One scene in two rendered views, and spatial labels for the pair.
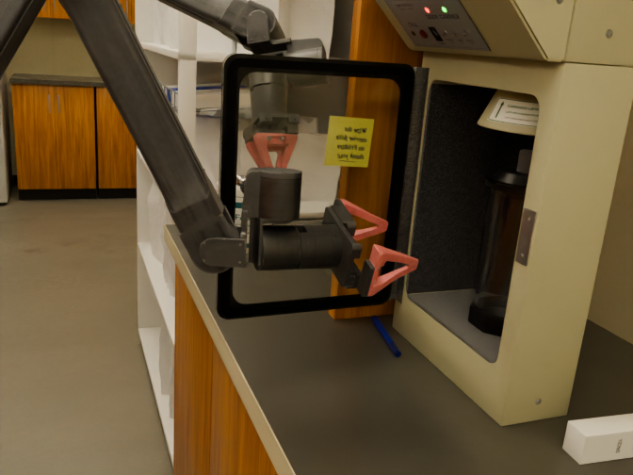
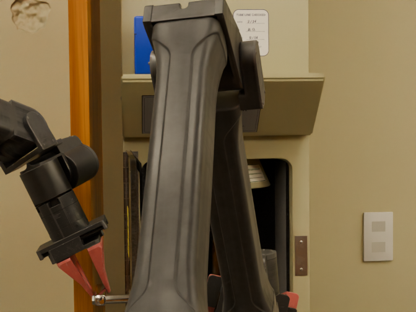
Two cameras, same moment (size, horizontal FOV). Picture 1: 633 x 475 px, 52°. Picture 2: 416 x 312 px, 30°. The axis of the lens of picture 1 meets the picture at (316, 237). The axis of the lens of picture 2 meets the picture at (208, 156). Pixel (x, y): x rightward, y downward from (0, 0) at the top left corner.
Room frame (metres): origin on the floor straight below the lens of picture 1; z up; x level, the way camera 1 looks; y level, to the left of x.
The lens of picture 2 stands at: (0.55, 1.07, 1.45)
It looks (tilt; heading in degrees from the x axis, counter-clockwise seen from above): 3 degrees down; 286
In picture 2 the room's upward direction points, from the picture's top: 1 degrees counter-clockwise
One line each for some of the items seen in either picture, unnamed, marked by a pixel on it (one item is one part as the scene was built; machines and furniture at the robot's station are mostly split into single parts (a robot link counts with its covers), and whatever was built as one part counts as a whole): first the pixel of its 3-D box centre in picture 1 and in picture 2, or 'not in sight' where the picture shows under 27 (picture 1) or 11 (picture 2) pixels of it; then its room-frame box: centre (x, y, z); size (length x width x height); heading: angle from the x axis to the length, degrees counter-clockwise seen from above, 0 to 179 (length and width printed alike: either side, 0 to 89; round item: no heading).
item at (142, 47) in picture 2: not in sight; (165, 47); (0.97, -0.12, 1.56); 0.10 x 0.10 x 0.09; 22
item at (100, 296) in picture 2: not in sight; (112, 294); (0.98, 0.09, 1.20); 0.10 x 0.05 x 0.03; 114
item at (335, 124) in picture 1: (316, 191); (132, 288); (0.98, 0.01, 1.19); 0.30 x 0.01 x 0.40; 114
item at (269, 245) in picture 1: (276, 242); not in sight; (0.78, 0.05, 1.17); 0.07 x 0.06 x 0.07; 112
